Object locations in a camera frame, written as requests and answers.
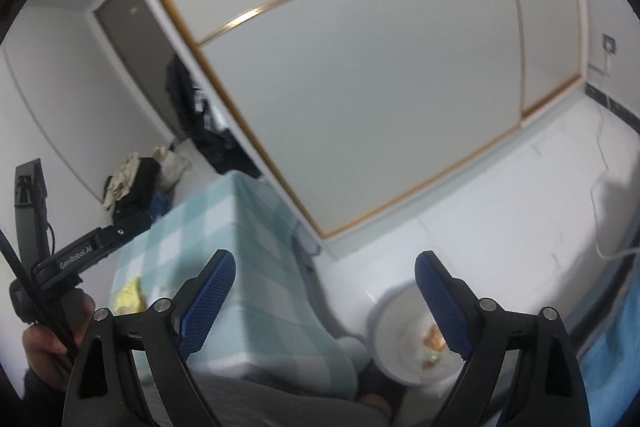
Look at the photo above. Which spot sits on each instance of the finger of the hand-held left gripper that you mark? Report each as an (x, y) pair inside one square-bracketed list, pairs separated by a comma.
[(132, 224)]

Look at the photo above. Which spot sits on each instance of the blue floral bedding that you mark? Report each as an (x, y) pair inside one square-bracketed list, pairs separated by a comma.
[(605, 374)]

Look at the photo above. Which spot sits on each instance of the person's grey pants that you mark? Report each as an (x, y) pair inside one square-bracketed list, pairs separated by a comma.
[(280, 403)]

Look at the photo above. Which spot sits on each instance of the person's foot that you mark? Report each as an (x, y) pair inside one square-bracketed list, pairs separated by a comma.
[(376, 406)]

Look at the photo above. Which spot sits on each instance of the blue grey bed frame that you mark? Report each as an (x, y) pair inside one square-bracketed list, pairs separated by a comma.
[(612, 294)]

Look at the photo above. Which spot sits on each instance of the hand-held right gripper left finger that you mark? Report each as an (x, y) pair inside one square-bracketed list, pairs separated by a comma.
[(207, 304)]

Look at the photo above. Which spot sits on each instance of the large yellow snack wrapper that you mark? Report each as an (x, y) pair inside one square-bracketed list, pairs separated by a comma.
[(127, 297)]

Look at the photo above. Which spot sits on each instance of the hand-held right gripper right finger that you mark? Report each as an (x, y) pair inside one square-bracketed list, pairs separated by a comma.
[(445, 309)]

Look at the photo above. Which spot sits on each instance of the teal checkered tablecloth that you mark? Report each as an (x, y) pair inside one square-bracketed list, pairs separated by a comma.
[(272, 297)]

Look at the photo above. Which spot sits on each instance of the black backpack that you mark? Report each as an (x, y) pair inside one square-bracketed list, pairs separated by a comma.
[(220, 152)]

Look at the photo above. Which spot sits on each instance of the person's left hand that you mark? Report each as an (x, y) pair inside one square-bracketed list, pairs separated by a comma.
[(47, 349)]

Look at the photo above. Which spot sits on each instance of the cream cloth bag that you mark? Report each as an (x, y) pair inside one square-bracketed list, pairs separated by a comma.
[(175, 167)]

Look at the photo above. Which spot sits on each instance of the brown foil wrapper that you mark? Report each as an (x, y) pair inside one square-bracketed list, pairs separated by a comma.
[(435, 338)]

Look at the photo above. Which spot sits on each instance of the person's left forearm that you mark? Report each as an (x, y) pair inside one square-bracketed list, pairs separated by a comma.
[(42, 394)]

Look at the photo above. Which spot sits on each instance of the grey room door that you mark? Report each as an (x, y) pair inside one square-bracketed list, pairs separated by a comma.
[(135, 52)]

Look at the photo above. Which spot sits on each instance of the white wardrobe with gold trim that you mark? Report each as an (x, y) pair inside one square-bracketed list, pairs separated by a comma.
[(350, 82)]

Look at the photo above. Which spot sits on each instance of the wall socket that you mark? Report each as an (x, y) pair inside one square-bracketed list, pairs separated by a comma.
[(609, 43)]

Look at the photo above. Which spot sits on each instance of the white plastic trash bin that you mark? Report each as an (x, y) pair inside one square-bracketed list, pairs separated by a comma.
[(400, 342)]

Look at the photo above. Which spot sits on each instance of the beige garment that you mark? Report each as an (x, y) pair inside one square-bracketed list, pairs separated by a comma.
[(125, 173)]

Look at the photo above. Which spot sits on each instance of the black garment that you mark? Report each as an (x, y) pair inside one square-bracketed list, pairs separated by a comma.
[(143, 184)]

